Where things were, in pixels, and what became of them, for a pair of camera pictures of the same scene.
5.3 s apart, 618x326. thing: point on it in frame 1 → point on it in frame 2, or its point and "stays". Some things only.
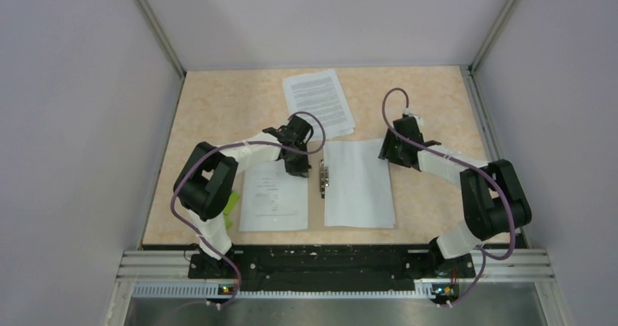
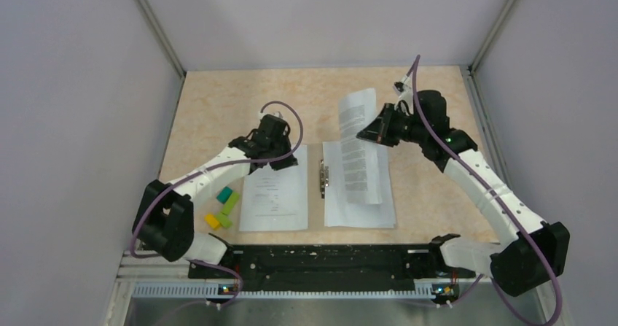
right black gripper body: x=391 y=149 → x=404 y=128
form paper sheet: x=273 y=200 stays
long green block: x=232 y=200 stays
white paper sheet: x=359 y=194 stays
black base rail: x=332 y=268 stays
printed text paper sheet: x=321 y=93 → x=361 y=157
